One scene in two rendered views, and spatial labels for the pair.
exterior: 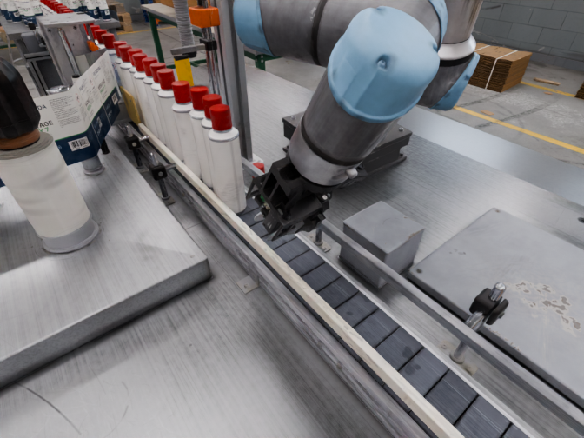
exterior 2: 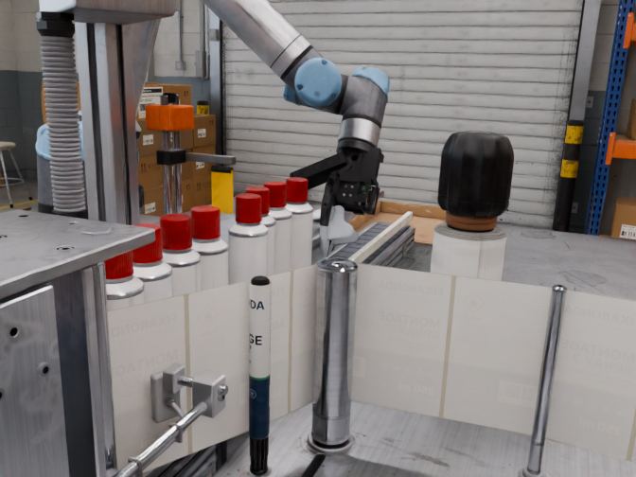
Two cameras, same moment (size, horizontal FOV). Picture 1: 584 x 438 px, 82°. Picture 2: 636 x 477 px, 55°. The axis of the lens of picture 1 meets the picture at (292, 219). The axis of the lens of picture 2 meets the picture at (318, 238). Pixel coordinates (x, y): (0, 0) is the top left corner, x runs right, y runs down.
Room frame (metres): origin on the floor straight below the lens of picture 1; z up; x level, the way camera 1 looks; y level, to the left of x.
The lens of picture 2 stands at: (0.96, 0.91, 1.23)
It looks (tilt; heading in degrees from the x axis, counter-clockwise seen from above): 15 degrees down; 239
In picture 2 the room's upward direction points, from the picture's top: 2 degrees clockwise
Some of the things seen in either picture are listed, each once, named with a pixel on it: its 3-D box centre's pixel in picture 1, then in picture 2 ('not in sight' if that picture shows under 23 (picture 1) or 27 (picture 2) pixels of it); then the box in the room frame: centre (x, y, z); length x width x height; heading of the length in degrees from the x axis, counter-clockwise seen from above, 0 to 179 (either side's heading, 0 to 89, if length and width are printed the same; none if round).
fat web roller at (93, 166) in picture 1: (78, 132); (333, 356); (0.67, 0.46, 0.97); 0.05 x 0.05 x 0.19
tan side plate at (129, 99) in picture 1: (131, 107); not in sight; (0.90, 0.44, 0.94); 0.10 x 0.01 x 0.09; 38
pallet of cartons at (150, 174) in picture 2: not in sight; (136, 155); (-0.27, -4.08, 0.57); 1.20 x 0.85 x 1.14; 39
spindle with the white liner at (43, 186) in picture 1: (30, 163); (467, 256); (0.45, 0.40, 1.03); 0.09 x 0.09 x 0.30
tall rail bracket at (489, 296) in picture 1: (467, 335); not in sight; (0.23, -0.22, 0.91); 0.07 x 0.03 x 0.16; 128
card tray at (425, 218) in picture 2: not in sight; (409, 220); (-0.11, -0.39, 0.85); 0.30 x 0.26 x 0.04; 38
